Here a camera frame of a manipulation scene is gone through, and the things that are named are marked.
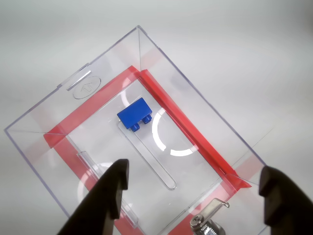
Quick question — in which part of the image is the transparent plastic box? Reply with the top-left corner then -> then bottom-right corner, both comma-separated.
3,25 -> 267,235

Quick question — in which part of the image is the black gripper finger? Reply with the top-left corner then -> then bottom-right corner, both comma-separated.
57,158 -> 130,235
258,165 -> 313,235

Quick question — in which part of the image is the red tape frame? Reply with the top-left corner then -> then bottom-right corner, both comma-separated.
43,65 -> 252,235

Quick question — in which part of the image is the silver metal cam lock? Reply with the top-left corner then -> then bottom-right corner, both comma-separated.
190,197 -> 230,235

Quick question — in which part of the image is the blue lego brick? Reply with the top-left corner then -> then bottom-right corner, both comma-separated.
116,97 -> 153,133

